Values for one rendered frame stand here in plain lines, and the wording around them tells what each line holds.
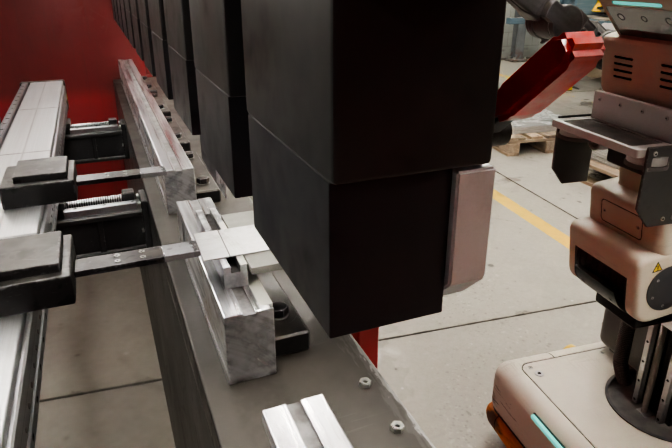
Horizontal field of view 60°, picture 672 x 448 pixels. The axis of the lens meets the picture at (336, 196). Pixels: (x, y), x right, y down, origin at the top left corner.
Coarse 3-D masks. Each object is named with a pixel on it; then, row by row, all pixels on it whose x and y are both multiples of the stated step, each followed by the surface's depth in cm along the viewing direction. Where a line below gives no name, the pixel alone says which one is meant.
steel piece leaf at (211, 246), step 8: (208, 232) 81; (216, 232) 81; (200, 240) 78; (208, 240) 78; (216, 240) 78; (200, 248) 76; (208, 248) 76; (216, 248) 76; (224, 248) 76; (208, 256) 74; (216, 256) 74; (224, 256) 74
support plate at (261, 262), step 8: (224, 216) 86; (232, 216) 86; (240, 216) 86; (248, 216) 86; (232, 224) 84; (240, 224) 84; (248, 224) 84; (248, 256) 74; (256, 256) 74; (264, 256) 74; (272, 256) 74; (248, 264) 73; (256, 264) 72; (264, 264) 72; (272, 264) 72; (256, 272) 72; (264, 272) 72
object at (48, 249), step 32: (0, 256) 67; (32, 256) 67; (64, 256) 69; (96, 256) 73; (128, 256) 73; (160, 256) 73; (192, 256) 75; (0, 288) 63; (32, 288) 64; (64, 288) 65
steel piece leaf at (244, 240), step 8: (224, 232) 81; (232, 232) 81; (240, 232) 81; (248, 232) 81; (256, 232) 81; (224, 240) 78; (232, 240) 78; (240, 240) 78; (248, 240) 78; (256, 240) 78; (232, 248) 76; (240, 248) 76; (248, 248) 76; (256, 248) 76; (264, 248) 76; (232, 256) 74
